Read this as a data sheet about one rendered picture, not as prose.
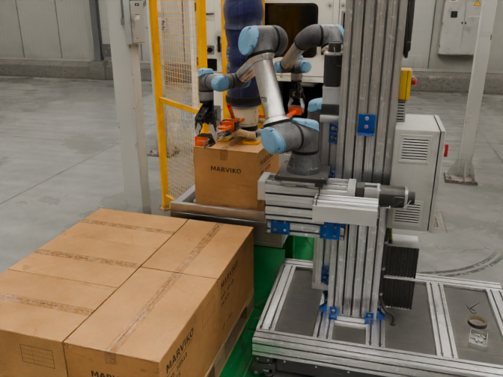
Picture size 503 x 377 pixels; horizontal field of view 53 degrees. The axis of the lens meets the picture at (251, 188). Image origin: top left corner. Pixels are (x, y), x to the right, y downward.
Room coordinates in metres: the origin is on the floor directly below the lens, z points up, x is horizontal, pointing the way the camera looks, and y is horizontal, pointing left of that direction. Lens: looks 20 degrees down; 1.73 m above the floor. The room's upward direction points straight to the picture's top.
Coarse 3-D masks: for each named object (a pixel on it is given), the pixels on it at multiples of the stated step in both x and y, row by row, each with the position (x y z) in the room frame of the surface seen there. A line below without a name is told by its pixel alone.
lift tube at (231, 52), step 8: (232, 32) 2.98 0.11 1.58; (240, 32) 2.96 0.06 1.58; (232, 40) 2.99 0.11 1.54; (232, 48) 3.00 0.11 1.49; (232, 56) 2.98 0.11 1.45; (240, 56) 2.96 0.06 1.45; (232, 64) 3.00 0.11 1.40; (240, 64) 2.97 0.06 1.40; (232, 72) 2.99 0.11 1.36; (240, 88) 2.96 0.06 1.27; (248, 88) 2.97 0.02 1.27; (256, 88) 2.99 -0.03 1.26; (232, 96) 2.99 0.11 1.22; (240, 96) 2.97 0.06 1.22; (248, 96) 2.97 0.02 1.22; (232, 104) 2.99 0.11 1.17; (256, 104) 2.99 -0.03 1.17
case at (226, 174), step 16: (224, 144) 2.87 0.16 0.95; (240, 144) 2.87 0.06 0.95; (208, 160) 2.81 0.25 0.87; (224, 160) 2.77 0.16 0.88; (240, 160) 2.74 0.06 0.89; (256, 160) 2.70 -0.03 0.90; (272, 160) 2.98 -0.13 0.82; (208, 176) 2.81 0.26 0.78; (224, 176) 2.77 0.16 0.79; (240, 176) 2.74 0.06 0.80; (256, 176) 2.70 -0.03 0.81; (208, 192) 2.81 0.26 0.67; (224, 192) 2.77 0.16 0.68; (240, 192) 2.74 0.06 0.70; (256, 192) 2.70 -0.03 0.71; (240, 208) 2.74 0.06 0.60; (256, 208) 2.70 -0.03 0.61
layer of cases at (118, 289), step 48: (96, 240) 2.42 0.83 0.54; (144, 240) 2.42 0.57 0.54; (192, 240) 2.42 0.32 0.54; (240, 240) 2.42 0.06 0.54; (0, 288) 1.93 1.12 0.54; (48, 288) 1.93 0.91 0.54; (96, 288) 1.93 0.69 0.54; (144, 288) 1.93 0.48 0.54; (192, 288) 1.93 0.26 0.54; (240, 288) 2.35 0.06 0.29; (0, 336) 1.64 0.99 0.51; (48, 336) 1.59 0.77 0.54; (96, 336) 1.59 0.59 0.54; (144, 336) 1.59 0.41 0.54; (192, 336) 1.73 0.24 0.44
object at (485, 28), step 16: (496, 0) 4.93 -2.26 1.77; (160, 16) 6.01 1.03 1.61; (480, 16) 5.04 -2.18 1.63; (160, 32) 5.98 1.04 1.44; (480, 32) 4.96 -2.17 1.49; (160, 48) 5.96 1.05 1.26; (480, 48) 4.95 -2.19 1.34; (480, 64) 4.94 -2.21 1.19; (480, 80) 4.94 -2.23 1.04; (480, 96) 4.93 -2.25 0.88; (464, 128) 4.97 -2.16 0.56; (464, 144) 4.95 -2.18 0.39; (464, 160) 4.95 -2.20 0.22
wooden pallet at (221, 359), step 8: (248, 304) 2.47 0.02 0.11; (240, 312) 2.34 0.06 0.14; (248, 312) 2.47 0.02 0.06; (240, 320) 2.44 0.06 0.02; (232, 328) 2.20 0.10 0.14; (240, 328) 2.36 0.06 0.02; (232, 336) 2.29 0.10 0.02; (224, 344) 2.08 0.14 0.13; (232, 344) 2.22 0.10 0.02; (224, 352) 2.07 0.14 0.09; (216, 360) 1.97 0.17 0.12; (224, 360) 2.07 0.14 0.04; (216, 368) 1.97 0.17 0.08; (208, 376) 1.96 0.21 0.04; (216, 376) 1.97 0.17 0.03
